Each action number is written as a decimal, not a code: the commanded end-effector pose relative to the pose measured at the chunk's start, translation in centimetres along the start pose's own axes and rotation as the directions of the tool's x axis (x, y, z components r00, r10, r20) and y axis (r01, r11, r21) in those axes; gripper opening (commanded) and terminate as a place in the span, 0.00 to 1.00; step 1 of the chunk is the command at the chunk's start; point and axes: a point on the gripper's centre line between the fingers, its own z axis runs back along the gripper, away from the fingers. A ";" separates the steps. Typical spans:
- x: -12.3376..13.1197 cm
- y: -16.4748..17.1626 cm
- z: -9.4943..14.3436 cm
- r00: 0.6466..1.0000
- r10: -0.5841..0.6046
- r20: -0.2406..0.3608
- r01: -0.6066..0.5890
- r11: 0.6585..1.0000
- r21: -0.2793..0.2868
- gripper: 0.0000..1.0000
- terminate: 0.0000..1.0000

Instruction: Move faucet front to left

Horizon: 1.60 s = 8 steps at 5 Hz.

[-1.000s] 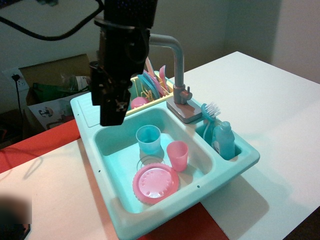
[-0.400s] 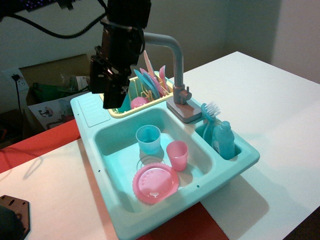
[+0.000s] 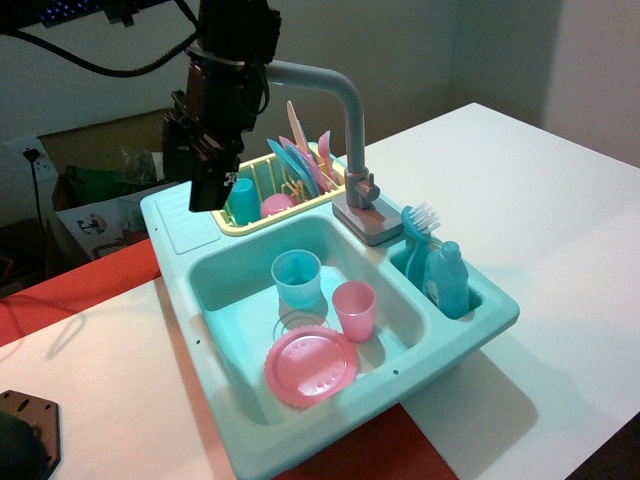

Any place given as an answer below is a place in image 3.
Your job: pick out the blue plate in rack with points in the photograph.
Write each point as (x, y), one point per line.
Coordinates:
(294, 169)

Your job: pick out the cardboard box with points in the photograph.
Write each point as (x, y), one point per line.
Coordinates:
(101, 180)

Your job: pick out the blue dish brush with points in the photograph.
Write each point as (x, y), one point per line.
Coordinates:
(418, 222)

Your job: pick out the pink bowl in rack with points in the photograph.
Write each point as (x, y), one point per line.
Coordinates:
(277, 203)

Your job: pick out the pink cup in sink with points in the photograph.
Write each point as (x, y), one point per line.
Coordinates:
(355, 305)

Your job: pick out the yellow dish rack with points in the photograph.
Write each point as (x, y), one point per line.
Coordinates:
(270, 178)

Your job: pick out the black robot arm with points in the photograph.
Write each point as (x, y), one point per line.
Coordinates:
(235, 30)

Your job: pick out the blue cup in sink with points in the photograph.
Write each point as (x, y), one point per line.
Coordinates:
(296, 274)

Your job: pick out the grey toy faucet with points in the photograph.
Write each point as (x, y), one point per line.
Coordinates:
(361, 207)

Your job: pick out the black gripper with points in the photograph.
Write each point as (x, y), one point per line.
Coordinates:
(202, 132)

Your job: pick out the blue cup in rack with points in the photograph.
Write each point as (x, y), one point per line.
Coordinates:
(244, 202)

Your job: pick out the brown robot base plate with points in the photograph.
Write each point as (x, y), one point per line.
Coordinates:
(30, 436)

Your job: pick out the pink plate in rack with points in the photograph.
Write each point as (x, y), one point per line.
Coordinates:
(309, 163)

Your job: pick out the teal toy sink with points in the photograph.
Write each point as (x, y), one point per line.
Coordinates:
(230, 314)

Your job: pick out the red mat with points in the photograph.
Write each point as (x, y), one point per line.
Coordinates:
(53, 300)

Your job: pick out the blue soap bottle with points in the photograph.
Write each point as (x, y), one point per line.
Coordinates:
(446, 281)

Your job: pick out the pink toy fork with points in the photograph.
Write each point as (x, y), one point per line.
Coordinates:
(324, 151)

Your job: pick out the white wall outlet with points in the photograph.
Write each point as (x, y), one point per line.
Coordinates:
(30, 149)

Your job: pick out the pink plate in sink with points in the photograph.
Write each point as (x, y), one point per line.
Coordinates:
(309, 364)

